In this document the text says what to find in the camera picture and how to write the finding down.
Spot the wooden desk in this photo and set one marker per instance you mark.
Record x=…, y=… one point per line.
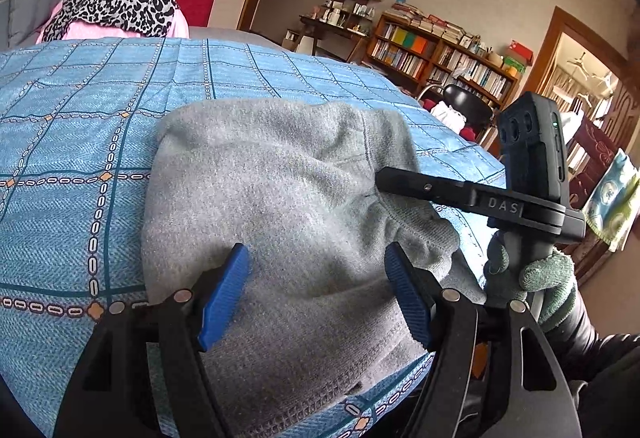
x=330, y=27

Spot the white bag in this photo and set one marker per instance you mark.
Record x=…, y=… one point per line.
x=450, y=116

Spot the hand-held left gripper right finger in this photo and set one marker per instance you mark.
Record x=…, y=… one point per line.
x=407, y=298

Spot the wooden bookshelf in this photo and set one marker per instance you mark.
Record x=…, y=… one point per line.
x=440, y=63

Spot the wooden desktop shelf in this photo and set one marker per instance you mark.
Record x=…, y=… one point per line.
x=352, y=3

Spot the person's right forearm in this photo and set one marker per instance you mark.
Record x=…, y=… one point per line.
x=600, y=358

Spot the wooden door frame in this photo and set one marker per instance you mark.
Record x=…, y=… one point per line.
x=547, y=48

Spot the stack of books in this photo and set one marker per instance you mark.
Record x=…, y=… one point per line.
x=430, y=23

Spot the pink quilt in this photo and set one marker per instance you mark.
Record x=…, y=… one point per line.
x=82, y=30

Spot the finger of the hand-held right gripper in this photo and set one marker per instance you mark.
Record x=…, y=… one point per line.
x=425, y=187

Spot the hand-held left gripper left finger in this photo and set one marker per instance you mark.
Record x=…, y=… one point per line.
x=225, y=293

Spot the black chair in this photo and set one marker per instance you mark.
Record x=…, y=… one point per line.
x=467, y=101

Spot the red and green boxes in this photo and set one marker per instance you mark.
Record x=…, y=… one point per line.
x=517, y=56

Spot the grey pants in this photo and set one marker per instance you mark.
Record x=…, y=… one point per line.
x=280, y=198

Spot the blue patterned blanket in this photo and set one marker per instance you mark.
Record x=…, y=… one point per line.
x=75, y=118

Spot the person's right hand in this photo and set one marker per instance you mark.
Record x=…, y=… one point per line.
x=547, y=283

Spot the blue green towel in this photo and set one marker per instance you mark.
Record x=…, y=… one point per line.
x=612, y=198

